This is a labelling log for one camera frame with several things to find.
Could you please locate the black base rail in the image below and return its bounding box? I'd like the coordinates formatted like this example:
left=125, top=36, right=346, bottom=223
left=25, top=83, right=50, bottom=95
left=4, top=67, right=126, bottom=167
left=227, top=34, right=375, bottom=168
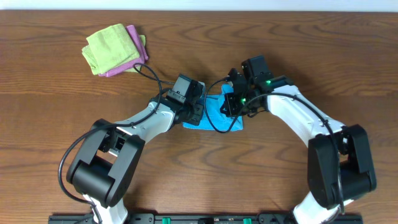
left=48, top=213, right=364, bottom=224

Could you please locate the pink folded cloth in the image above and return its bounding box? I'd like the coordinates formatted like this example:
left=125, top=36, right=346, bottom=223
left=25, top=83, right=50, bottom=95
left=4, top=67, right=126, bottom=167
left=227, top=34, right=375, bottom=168
left=99, top=25, right=149, bottom=77

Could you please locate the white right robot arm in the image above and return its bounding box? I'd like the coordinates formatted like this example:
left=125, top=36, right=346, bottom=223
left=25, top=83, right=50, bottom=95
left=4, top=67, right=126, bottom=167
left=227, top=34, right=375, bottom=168
left=221, top=68, right=377, bottom=223

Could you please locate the green folded cloth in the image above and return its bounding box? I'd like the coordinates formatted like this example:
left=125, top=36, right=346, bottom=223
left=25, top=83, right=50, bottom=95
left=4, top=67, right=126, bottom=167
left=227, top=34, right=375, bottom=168
left=82, top=24, right=141, bottom=76

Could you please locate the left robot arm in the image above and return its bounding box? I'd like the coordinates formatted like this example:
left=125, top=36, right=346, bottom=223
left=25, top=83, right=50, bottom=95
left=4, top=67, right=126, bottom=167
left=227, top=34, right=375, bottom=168
left=66, top=78, right=205, bottom=223

